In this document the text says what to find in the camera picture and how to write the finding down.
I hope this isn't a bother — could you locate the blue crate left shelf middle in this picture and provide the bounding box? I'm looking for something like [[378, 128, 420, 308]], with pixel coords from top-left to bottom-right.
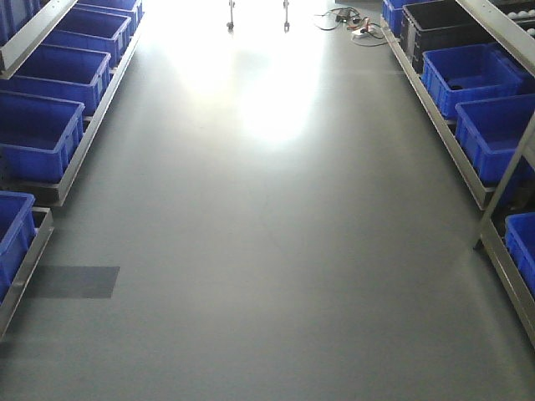
[[1, 44, 110, 116]]

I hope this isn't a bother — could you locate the blue crate shelf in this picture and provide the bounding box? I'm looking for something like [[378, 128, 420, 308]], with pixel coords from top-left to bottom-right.
[[421, 44, 522, 119], [1, 91, 84, 184], [43, 8, 131, 68], [455, 94, 534, 185], [1, 44, 110, 116]]

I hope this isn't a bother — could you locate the blue crate right shelf middle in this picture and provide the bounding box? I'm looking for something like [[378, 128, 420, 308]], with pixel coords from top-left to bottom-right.
[[421, 44, 522, 119]]

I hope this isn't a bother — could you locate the blue crate right shelf near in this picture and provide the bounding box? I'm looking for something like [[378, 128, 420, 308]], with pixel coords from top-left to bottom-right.
[[455, 94, 534, 185]]

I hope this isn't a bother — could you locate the blue crate left shelf near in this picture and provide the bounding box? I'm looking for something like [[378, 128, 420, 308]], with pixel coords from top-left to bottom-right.
[[1, 91, 84, 184]]

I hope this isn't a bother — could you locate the right steel shelf rack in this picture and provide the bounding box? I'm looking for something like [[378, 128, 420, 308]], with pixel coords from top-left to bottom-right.
[[380, 1, 534, 336]]

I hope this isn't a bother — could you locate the black crate on right shelf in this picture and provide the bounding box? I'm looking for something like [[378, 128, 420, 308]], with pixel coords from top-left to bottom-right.
[[400, 1, 493, 74]]

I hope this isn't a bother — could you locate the blue crate left shelf far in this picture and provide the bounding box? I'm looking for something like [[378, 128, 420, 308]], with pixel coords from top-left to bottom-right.
[[43, 8, 131, 68]]

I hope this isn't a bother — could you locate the blue crate left bottom corner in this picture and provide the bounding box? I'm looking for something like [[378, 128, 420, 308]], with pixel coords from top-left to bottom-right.
[[1, 191, 36, 301]]

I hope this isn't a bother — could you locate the blue crate corner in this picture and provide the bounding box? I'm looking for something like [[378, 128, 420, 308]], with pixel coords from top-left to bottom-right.
[[1, 191, 36, 301], [505, 212, 534, 293]]

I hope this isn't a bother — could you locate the blue crate right bottom corner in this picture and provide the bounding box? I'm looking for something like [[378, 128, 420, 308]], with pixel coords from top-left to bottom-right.
[[505, 212, 534, 293]]

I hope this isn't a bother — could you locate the power strip with cables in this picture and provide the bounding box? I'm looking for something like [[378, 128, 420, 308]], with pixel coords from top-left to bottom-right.
[[313, 6, 388, 48]]

